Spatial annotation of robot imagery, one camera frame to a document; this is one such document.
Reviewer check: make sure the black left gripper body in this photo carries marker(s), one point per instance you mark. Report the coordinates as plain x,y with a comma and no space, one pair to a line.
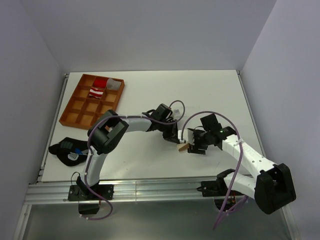
168,132

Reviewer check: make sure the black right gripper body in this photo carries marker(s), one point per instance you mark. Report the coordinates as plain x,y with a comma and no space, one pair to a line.
202,141

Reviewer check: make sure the brown beige striped sock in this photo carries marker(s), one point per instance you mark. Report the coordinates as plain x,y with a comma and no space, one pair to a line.
181,147

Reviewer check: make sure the red white striped sock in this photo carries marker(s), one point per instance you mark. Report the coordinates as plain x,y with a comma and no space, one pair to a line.
95,93

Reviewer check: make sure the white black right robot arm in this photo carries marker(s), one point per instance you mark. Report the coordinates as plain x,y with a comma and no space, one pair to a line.
269,184

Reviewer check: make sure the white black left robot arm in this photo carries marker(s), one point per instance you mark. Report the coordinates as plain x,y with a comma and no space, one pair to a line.
105,135

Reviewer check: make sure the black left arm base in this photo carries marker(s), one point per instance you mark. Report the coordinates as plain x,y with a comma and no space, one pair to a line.
89,203

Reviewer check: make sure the rolled grey sock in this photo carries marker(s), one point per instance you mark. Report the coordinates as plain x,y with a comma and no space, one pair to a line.
113,84

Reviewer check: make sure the rolled red sock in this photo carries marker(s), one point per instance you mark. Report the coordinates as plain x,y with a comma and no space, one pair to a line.
100,83

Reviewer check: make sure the brown wooden compartment tray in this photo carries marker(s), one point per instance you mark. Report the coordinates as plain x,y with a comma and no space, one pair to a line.
83,111

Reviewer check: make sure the black patterned sock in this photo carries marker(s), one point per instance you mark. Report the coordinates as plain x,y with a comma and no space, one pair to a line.
71,152

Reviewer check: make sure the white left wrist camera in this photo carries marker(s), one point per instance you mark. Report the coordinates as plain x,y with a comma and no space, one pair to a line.
176,111

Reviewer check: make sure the aluminium front rail frame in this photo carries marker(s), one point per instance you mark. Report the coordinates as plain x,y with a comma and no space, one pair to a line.
132,190

